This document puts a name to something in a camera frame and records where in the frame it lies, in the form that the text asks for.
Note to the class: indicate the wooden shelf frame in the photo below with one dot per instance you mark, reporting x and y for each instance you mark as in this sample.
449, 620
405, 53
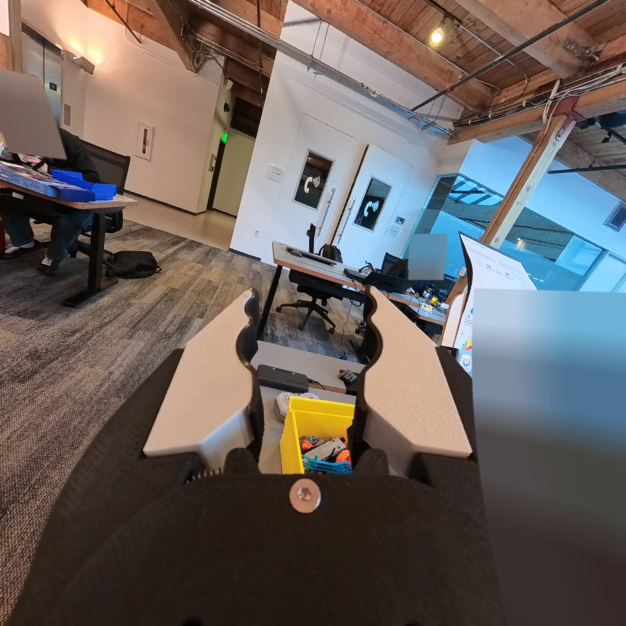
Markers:
452, 313

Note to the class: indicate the black monitor stand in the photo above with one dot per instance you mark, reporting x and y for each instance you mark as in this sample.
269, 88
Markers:
311, 237

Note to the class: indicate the ceiling spotlight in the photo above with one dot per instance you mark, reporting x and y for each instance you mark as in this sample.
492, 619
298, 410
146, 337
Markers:
436, 35

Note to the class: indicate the black battery with grey label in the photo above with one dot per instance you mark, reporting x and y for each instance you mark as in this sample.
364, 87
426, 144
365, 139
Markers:
349, 376

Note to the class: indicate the wooden post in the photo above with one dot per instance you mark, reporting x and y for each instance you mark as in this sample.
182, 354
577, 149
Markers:
528, 181

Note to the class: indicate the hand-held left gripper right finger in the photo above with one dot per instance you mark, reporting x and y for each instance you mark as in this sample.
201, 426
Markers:
415, 391

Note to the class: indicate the black backpack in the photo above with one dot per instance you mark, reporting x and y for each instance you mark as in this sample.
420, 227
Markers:
331, 253

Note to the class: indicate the yellow toy model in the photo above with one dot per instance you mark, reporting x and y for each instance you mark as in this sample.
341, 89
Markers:
430, 296

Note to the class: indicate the black bag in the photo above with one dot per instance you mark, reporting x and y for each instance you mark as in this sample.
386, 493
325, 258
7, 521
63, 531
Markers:
132, 264

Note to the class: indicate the wooden desk with black legs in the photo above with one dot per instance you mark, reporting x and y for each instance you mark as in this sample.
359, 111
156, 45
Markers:
293, 259

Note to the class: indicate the white control hub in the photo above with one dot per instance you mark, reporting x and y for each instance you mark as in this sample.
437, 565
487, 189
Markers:
283, 401

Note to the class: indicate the white phone booth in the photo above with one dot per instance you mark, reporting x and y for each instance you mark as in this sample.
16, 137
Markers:
283, 122

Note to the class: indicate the pale desk with black legs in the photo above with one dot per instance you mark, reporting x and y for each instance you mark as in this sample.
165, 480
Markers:
98, 200

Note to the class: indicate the small white wall sign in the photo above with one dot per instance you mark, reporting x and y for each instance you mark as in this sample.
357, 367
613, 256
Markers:
275, 173

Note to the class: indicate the white printed board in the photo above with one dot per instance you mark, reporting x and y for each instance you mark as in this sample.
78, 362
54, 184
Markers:
499, 269

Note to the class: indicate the wall lamp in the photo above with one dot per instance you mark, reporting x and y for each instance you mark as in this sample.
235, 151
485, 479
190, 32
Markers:
80, 61

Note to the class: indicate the blue plastic separator tool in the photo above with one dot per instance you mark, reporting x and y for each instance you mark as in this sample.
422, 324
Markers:
327, 467

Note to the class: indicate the black keyboard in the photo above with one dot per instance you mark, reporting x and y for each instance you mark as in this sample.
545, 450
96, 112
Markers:
313, 257

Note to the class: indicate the blue flat box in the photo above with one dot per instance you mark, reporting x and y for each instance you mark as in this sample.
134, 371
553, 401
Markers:
39, 183

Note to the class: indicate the pile of small building parts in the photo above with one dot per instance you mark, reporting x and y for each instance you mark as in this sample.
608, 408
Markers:
325, 450

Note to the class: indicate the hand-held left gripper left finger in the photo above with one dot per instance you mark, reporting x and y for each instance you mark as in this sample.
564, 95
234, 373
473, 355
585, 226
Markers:
205, 391

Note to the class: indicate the black laptop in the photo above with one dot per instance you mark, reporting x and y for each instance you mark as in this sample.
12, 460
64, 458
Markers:
386, 281

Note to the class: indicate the yellow plastic bin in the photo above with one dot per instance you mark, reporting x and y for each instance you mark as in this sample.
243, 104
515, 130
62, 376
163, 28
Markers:
293, 440

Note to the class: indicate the black charger box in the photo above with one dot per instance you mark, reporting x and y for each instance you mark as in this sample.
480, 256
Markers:
282, 377

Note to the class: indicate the black office chair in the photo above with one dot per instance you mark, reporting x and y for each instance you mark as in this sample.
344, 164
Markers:
313, 293

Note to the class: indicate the black mesh chair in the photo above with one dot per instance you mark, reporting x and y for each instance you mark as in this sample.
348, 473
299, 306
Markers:
110, 171

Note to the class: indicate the long grey pin-hole panel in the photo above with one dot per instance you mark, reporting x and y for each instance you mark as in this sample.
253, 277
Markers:
327, 446

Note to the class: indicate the blue plastic tray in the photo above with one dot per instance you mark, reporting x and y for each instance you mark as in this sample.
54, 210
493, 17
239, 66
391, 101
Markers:
105, 190
73, 177

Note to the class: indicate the red storage box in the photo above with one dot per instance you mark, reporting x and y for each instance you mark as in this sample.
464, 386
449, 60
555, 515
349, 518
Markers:
2, 234

